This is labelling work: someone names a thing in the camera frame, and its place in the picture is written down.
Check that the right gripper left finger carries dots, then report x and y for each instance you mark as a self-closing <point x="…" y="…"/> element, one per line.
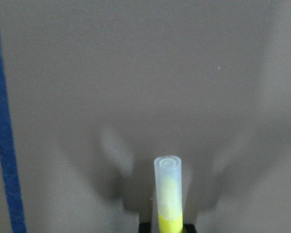
<point x="147" y="227"/>

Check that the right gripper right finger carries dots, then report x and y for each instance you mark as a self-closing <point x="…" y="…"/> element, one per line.
<point x="189" y="228"/>

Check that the yellow highlighter pen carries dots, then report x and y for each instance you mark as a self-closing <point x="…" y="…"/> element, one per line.
<point x="168" y="184"/>

